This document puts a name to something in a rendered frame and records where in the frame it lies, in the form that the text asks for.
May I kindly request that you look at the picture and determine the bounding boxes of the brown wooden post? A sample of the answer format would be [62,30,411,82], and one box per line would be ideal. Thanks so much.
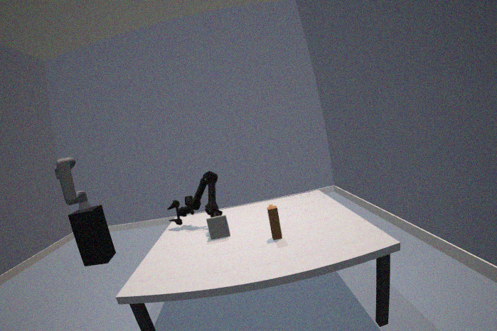
[267,205,282,240]

